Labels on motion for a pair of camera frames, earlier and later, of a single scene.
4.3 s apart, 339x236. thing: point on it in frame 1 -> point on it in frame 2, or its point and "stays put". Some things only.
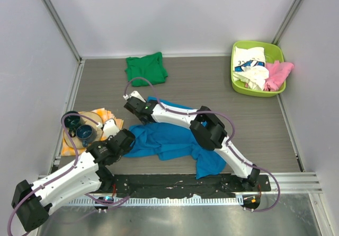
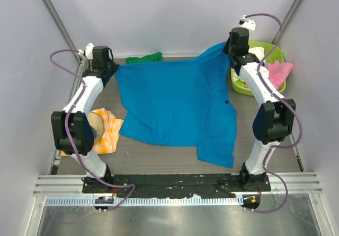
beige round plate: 78,142 stays put
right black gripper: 146,123 -> 226,50
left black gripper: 127,150 -> 115,67
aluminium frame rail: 290,183 stays put
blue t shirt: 161,141 -> 181,103
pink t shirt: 278,73 stays put
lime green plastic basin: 273,53 stays put
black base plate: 182,185 stays put
